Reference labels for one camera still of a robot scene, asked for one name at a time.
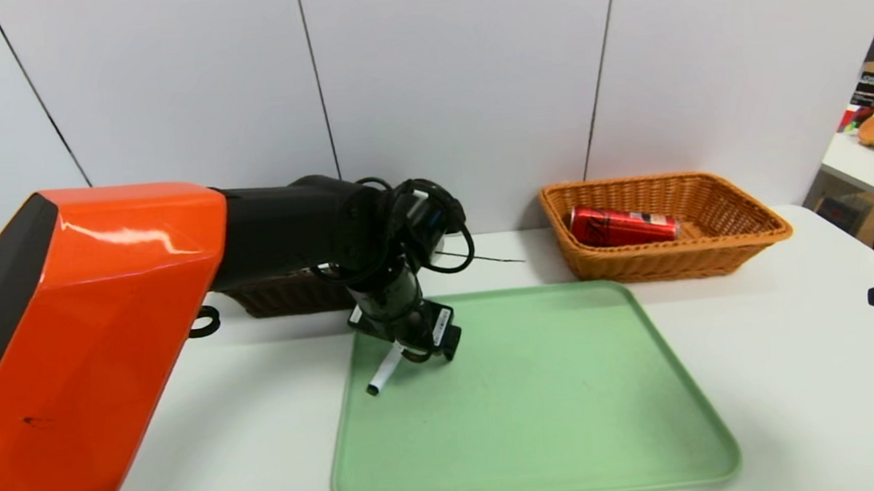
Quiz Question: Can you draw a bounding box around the white marker pen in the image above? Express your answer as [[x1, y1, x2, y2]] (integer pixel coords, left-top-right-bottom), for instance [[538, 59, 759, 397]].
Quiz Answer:
[[362, 343, 411, 398]]

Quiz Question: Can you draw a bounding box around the red soda can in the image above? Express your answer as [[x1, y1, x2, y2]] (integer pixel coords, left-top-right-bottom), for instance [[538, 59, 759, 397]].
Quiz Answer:
[[567, 196, 682, 252]]

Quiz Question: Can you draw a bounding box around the dark brown wicker basket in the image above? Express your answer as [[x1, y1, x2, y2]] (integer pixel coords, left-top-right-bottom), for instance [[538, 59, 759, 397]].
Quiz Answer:
[[220, 263, 358, 323]]

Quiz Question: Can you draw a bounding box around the orange wicker basket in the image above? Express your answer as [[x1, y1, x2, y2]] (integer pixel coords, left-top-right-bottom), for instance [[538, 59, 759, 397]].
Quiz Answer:
[[537, 161, 797, 293]]

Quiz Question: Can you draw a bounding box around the light green plastic tray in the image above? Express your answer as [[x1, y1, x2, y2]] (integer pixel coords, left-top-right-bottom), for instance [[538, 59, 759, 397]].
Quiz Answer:
[[314, 267, 745, 491]]

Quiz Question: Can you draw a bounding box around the black left camera cable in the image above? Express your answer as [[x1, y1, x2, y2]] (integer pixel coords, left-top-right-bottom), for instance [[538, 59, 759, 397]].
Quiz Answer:
[[303, 166, 479, 289]]

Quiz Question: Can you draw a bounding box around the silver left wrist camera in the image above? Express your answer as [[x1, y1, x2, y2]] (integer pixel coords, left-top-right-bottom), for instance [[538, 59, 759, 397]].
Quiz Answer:
[[406, 188, 453, 239]]

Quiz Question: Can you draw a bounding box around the thin black cable tie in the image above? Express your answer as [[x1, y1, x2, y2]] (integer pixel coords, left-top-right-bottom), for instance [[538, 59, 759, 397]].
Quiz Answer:
[[437, 243, 527, 271]]

